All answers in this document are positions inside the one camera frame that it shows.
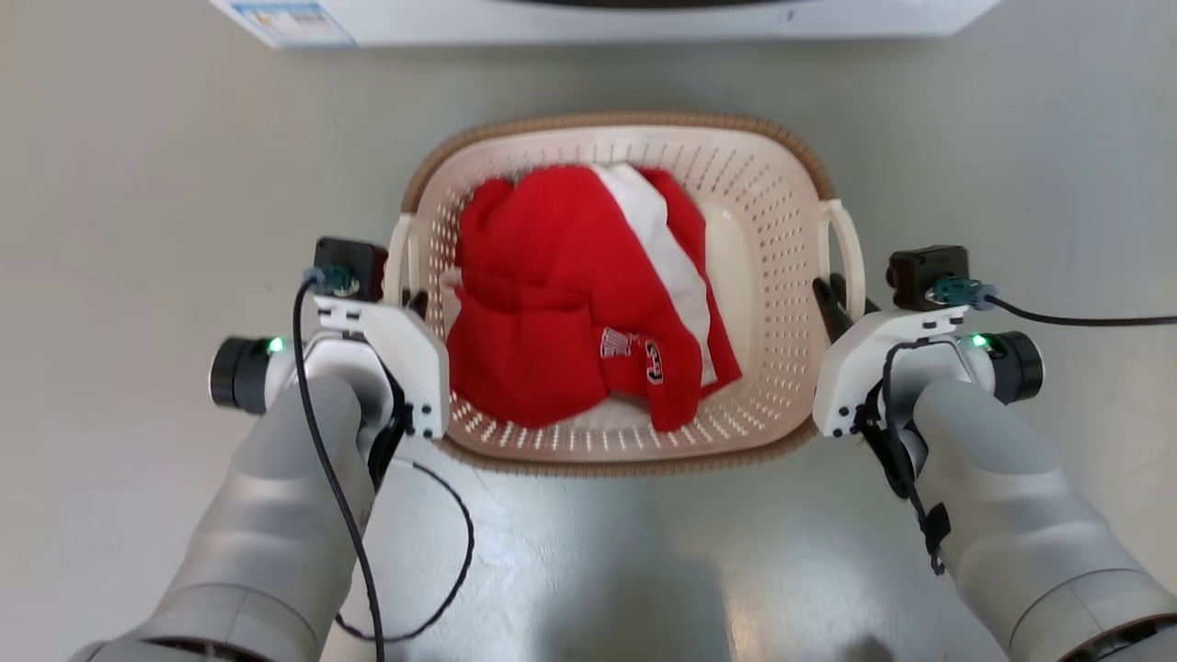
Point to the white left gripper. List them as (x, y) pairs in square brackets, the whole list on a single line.
[(414, 354)]

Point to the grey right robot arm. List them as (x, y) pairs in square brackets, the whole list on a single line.
[(1011, 515)]

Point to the blue energy label sticker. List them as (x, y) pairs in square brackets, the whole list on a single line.
[(292, 22)]

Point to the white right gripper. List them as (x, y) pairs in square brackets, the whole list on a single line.
[(851, 363)]

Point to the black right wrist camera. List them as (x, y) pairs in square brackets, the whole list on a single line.
[(924, 271)]

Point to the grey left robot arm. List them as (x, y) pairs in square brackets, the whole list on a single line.
[(276, 515)]

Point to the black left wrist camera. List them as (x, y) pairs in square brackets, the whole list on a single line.
[(351, 262)]

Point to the cream plastic laundry basket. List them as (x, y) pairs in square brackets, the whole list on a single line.
[(782, 276)]

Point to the white washing machine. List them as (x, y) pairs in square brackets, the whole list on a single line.
[(644, 23)]

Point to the red and white garment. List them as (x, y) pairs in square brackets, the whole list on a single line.
[(552, 303)]

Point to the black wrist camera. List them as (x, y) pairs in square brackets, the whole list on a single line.
[(351, 262), (924, 271)]

